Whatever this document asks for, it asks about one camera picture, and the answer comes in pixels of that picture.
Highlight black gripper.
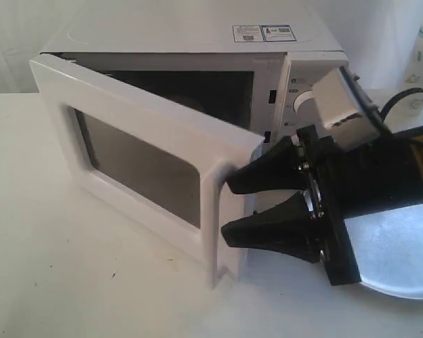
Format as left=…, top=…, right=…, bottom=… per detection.
left=221, top=125, right=419, bottom=286

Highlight white microwave door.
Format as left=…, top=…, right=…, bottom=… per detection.
left=30, top=54, right=263, bottom=286

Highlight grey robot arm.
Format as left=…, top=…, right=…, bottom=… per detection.
left=221, top=126, right=423, bottom=286

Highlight white microwave oven body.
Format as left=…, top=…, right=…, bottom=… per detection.
left=43, top=8, right=348, bottom=134

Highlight white warning label sticker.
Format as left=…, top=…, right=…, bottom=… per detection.
left=232, top=24, right=297, bottom=43

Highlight upper white control knob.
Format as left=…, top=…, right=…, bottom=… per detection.
left=293, top=90, right=314, bottom=113

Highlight round steel tray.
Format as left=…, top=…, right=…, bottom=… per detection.
left=345, top=204, right=423, bottom=301

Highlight white printed bottle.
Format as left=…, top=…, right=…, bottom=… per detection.
left=401, top=0, right=423, bottom=123

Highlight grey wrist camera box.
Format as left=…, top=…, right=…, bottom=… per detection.
left=312, top=66, right=391, bottom=151

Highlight black camera cable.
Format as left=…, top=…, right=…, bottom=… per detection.
left=379, top=86, right=423, bottom=123

